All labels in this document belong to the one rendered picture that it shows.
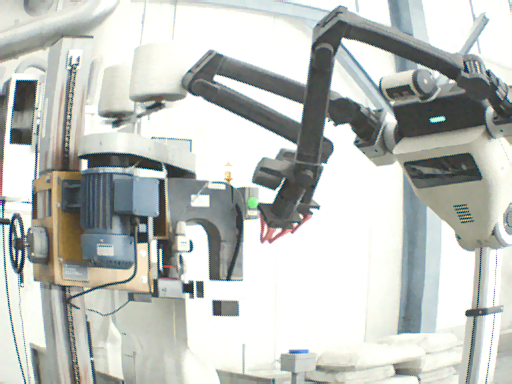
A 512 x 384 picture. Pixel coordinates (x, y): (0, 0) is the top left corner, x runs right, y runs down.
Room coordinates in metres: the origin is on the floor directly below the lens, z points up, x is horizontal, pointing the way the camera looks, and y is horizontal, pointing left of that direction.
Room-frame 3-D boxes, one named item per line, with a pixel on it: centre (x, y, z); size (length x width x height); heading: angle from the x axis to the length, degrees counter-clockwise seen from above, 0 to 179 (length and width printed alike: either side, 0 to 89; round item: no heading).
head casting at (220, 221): (2.68, 0.21, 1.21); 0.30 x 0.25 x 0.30; 33
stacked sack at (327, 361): (5.32, -0.72, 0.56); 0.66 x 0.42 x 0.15; 123
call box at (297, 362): (2.61, -0.12, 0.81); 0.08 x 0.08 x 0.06; 33
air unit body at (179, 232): (2.48, 0.20, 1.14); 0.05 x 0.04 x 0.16; 123
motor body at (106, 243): (2.25, 0.37, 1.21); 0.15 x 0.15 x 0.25
